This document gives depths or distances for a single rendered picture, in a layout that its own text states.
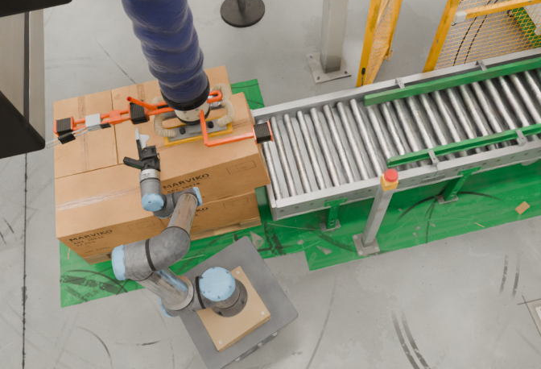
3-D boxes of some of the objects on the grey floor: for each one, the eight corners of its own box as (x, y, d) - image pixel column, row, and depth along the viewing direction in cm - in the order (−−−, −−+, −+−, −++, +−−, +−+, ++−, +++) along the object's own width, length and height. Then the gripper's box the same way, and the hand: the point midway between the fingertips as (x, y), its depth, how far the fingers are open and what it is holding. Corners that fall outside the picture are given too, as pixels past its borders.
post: (369, 237, 336) (394, 171, 247) (372, 246, 333) (398, 182, 244) (359, 239, 335) (381, 173, 247) (362, 249, 332) (386, 185, 244)
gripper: (165, 180, 230) (160, 144, 239) (154, 159, 212) (149, 122, 221) (146, 184, 229) (142, 147, 238) (134, 164, 212) (130, 126, 221)
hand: (140, 136), depth 230 cm, fingers open, 14 cm apart
